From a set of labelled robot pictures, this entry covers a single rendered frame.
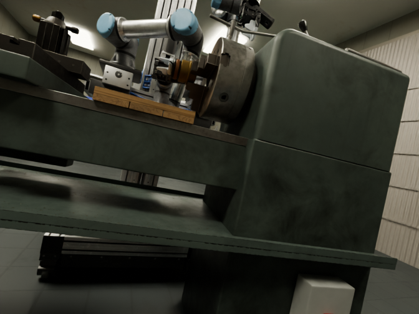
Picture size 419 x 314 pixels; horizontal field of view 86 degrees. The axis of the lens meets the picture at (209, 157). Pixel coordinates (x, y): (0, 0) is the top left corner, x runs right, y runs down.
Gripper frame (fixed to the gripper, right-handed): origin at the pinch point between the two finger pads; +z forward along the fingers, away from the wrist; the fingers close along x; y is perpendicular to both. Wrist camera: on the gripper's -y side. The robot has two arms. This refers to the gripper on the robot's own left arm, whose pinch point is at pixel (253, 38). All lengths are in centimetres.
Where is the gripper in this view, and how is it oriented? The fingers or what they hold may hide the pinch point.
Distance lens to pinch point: 113.3
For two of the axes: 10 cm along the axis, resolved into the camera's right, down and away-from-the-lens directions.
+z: -1.2, 9.4, -3.2
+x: 3.0, -2.8, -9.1
